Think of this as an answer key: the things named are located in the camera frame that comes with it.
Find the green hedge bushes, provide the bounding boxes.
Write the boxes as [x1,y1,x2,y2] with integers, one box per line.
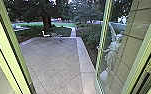
[75,22,108,65]

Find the small metal patio table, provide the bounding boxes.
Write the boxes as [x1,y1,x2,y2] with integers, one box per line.
[57,34,65,43]

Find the green lawn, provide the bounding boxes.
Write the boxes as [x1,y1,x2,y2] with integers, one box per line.
[16,21,77,29]

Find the white patio chair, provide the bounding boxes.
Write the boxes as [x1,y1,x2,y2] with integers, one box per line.
[40,30,52,39]

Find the dark tree trunk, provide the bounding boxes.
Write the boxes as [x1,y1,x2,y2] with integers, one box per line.
[42,12,53,33]

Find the ground cover plant bed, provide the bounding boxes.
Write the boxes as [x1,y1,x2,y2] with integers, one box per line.
[13,25,72,43]

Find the green door jamb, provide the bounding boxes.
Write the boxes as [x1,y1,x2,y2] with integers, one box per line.
[0,0,36,94]

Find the metal door handle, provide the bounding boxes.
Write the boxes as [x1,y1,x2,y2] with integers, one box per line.
[96,45,107,55]

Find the low concrete wall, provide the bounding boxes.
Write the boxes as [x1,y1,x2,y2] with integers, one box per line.
[10,22,33,33]

